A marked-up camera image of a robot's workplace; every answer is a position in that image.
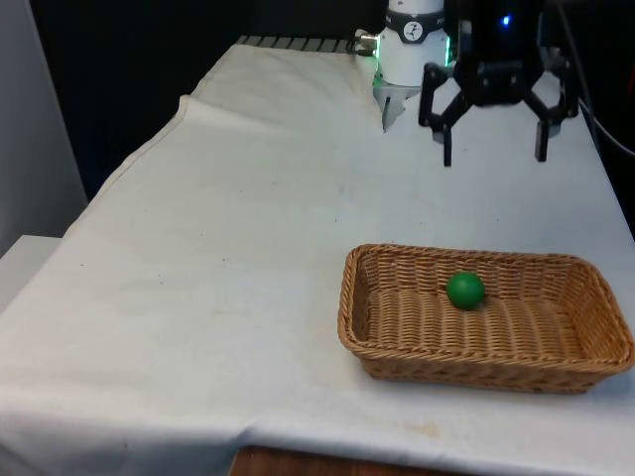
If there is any green ball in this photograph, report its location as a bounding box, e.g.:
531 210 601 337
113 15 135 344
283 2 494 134
445 271 486 312

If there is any wicker basket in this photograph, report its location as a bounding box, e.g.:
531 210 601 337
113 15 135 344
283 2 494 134
337 243 635 396

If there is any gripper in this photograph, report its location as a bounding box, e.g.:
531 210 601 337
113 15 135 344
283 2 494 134
418 0 581 168

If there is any black cable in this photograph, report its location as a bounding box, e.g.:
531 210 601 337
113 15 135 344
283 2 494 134
558 0 635 156

